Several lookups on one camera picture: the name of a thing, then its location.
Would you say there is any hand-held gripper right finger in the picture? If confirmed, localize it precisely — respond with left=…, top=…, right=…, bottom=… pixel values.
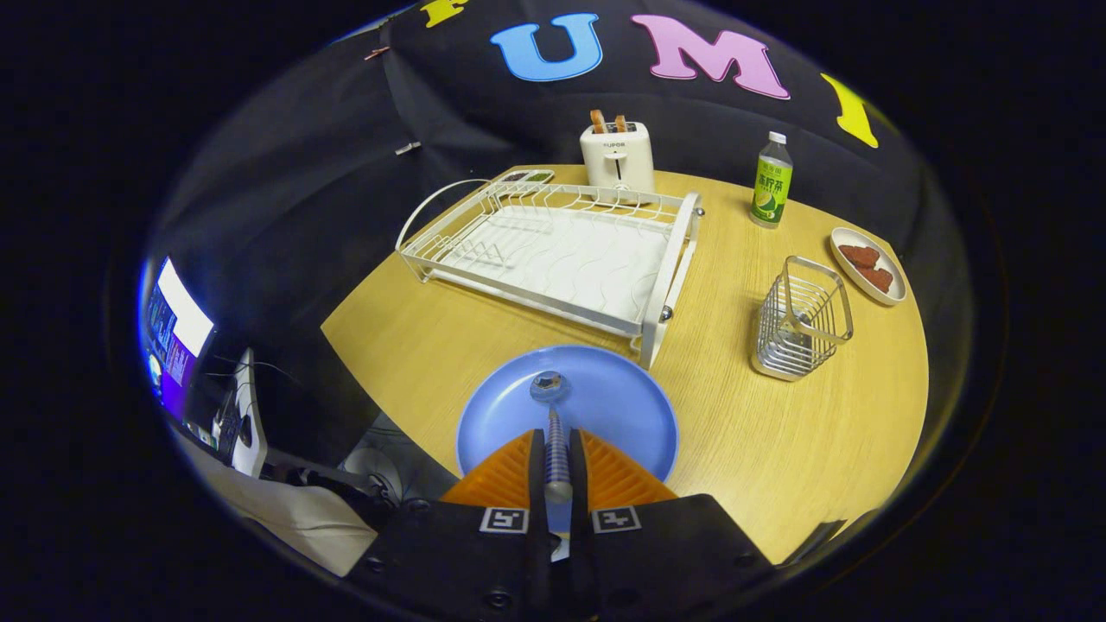
left=566, top=428, right=776, bottom=622

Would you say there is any metal wire basket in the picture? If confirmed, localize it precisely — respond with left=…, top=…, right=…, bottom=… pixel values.
left=750, top=256, right=855, bottom=382

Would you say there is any blue plate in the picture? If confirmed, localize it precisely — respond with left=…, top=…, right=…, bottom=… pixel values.
left=455, top=346, right=680, bottom=533

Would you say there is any metal spoon with striped handle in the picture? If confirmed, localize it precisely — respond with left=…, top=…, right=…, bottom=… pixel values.
left=530, top=371, right=575, bottom=505

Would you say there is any white cloth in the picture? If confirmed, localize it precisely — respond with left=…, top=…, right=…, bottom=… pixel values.
left=194, top=449, right=378, bottom=578

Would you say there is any white wire dish rack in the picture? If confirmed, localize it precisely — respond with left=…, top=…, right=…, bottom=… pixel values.
left=396, top=179, right=704, bottom=371

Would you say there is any black backdrop cloth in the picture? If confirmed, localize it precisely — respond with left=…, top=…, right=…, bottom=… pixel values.
left=143, top=0, right=951, bottom=467

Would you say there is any white toaster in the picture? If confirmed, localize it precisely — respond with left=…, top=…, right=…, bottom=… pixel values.
left=580, top=121, right=656, bottom=205

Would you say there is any green tea bottle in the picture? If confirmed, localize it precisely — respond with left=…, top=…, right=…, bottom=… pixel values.
left=749, top=131, right=794, bottom=229

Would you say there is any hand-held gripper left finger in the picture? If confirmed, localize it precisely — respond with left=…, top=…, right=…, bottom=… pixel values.
left=344, top=428, right=554, bottom=622

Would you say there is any white oval plate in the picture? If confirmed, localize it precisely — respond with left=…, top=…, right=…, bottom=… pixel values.
left=829, top=227, right=907, bottom=307

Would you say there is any computer monitor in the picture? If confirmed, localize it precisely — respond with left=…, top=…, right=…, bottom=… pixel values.
left=143, top=257, right=216, bottom=424

